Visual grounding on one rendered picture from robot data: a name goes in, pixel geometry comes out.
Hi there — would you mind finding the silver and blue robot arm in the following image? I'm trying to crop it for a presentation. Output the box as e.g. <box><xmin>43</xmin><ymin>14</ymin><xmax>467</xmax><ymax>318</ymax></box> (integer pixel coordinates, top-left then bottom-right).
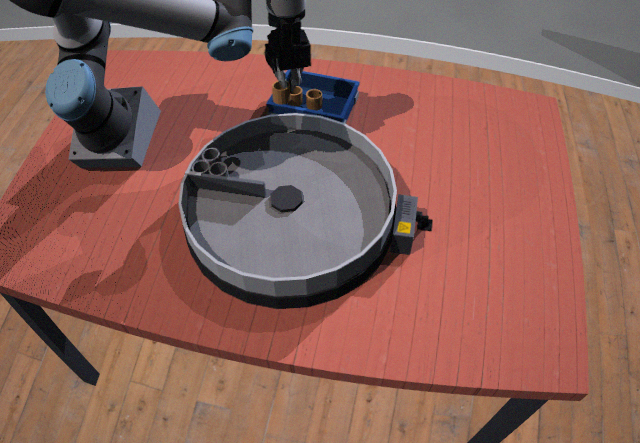
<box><xmin>10</xmin><ymin>0</ymin><xmax>253</xmax><ymax>153</ymax></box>

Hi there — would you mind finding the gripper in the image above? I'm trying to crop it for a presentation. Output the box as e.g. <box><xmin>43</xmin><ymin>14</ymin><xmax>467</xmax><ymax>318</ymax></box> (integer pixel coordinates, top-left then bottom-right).
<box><xmin>265</xmin><ymin>9</ymin><xmax>311</xmax><ymax>92</ymax></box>

